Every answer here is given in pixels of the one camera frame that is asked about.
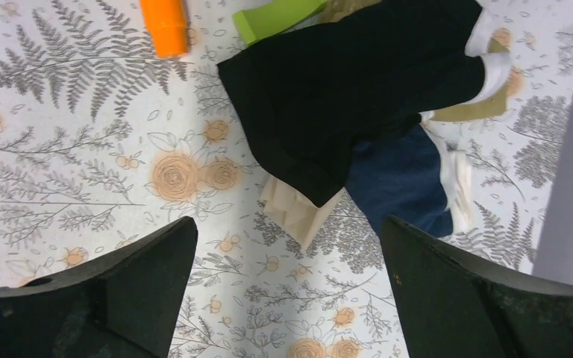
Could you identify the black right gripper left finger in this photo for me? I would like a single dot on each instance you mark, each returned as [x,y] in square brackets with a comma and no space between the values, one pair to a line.
[122,304]

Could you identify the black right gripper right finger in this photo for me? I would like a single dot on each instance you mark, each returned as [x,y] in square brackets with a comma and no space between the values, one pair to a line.
[452,303]

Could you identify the black underwear white trim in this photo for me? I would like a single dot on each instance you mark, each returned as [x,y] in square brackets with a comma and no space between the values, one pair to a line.
[305,97]

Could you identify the navy blue underwear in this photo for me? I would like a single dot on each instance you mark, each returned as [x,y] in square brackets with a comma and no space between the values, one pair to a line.
[400,177]

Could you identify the olive khaki underwear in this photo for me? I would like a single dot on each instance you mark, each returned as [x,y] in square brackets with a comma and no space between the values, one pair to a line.
[490,106]

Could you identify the green block near underwear pile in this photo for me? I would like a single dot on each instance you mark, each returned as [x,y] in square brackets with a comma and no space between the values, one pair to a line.
[274,18]

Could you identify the beige folded cloth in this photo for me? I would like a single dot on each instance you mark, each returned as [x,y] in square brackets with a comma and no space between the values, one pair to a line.
[293,212]

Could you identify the floral table cloth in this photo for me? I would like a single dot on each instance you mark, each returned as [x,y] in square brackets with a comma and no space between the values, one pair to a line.
[102,143]

